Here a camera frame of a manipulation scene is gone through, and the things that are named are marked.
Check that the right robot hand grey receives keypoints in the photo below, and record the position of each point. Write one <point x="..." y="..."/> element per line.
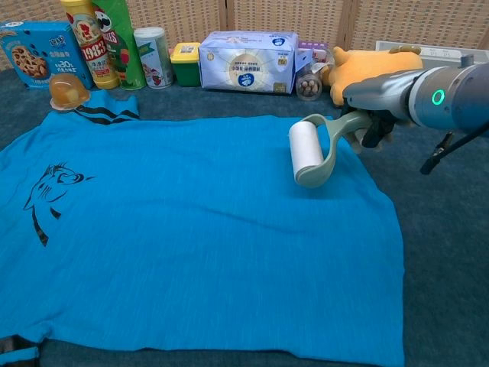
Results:
<point x="382" y="91"/>

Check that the green lint roller white roll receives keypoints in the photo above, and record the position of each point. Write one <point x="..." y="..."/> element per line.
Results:
<point x="305" y="149"/>

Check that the right robot arm grey-blue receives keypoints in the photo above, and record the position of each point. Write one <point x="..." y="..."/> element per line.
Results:
<point x="458" y="95"/>

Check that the orange plush toy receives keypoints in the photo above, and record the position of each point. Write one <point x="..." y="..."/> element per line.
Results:
<point x="366" y="65"/>

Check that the long white grey box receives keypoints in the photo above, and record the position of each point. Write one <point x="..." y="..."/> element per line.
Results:
<point x="443" y="51"/>

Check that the clear jar of nuts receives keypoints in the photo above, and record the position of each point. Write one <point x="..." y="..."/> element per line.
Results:
<point x="308" y="86"/>

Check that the purple box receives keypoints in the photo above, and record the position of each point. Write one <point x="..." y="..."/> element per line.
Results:
<point x="319" y="47"/>

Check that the woven wicker folding screen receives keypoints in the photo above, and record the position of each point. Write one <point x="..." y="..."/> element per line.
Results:
<point x="267" y="17"/>

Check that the blue white tissue pack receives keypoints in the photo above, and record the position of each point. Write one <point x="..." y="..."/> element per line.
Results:
<point x="244" y="61"/>

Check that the green box with yellow lid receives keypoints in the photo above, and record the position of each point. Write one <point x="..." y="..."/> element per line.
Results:
<point x="185" y="67"/>

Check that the small white green can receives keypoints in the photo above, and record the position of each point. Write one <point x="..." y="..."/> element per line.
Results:
<point x="153" y="57"/>

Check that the blue t-shirt with cat print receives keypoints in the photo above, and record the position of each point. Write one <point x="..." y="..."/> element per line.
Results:
<point x="191" y="229"/>

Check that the green Pringles can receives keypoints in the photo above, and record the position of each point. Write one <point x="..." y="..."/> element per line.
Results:
<point x="126" y="49"/>

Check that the yellow bottle with red label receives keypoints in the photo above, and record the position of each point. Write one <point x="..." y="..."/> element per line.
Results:
<point x="93" y="57"/>

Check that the amber jelly cup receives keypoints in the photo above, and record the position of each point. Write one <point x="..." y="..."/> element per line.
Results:
<point x="68" y="89"/>

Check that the blue cookie box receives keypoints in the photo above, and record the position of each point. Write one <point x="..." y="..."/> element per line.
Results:
<point x="34" y="53"/>

